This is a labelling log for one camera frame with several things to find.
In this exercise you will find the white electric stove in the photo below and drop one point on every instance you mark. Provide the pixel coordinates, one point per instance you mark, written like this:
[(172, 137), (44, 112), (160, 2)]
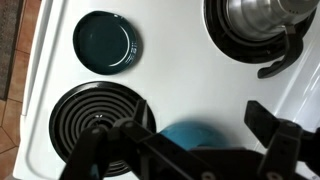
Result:
[(183, 66)]

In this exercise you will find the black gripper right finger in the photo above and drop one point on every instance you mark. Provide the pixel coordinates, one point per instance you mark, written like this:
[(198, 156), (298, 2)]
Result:
[(286, 146)]

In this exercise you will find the dark teal saucer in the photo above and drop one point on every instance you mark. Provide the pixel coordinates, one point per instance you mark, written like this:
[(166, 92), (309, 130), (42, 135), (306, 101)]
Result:
[(105, 41)]

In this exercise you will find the silver ribbed kettle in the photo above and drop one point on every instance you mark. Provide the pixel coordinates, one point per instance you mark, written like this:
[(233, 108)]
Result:
[(260, 16)]

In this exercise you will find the large black coil burner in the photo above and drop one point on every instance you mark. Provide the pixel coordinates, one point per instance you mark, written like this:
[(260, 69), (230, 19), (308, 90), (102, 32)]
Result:
[(216, 36), (83, 110)]

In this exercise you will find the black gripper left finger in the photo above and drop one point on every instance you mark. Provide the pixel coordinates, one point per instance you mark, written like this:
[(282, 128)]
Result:
[(90, 150)]

